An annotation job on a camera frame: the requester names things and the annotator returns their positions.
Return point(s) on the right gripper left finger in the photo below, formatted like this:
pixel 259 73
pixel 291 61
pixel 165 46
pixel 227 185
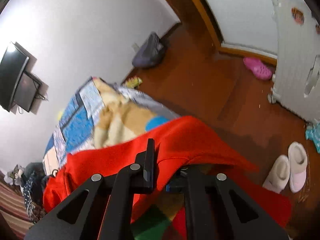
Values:
pixel 101 207

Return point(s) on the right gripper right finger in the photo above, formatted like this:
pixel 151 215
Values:
pixel 216 208

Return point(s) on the red zip jacket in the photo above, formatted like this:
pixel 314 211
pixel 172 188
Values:
pixel 180 142

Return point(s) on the folded navy patterned clothes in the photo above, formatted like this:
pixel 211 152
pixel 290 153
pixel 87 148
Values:
pixel 34 181

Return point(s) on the white fluffy slipper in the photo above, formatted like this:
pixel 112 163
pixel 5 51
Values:
pixel 279 175

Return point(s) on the blue patchwork bed cover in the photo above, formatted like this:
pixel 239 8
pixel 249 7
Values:
pixel 74 131

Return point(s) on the striped pink beige curtain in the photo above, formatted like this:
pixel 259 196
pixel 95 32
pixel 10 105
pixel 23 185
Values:
pixel 13 209

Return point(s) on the beige fleece blanket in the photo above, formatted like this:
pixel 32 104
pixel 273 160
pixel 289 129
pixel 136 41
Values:
pixel 126 114

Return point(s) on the clutter pile on cabinet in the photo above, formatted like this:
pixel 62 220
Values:
pixel 20 175

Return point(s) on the pink fluffy slipper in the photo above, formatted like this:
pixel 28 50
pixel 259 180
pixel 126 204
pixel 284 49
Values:
pixel 298 160

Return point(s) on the pink croc shoe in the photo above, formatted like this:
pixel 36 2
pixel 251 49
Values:
pixel 258 68

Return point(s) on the grey backpack on floor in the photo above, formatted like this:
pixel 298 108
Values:
pixel 150 53

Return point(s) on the brown wooden door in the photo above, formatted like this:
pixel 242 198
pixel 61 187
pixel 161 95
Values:
pixel 198 22

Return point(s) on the small black wall monitor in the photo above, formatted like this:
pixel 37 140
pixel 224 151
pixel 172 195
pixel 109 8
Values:
pixel 27 89

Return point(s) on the white wall socket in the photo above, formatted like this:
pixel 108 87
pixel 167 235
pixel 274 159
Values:
pixel 135 47

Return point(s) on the black wall television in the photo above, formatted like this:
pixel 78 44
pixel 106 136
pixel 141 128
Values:
pixel 12 66

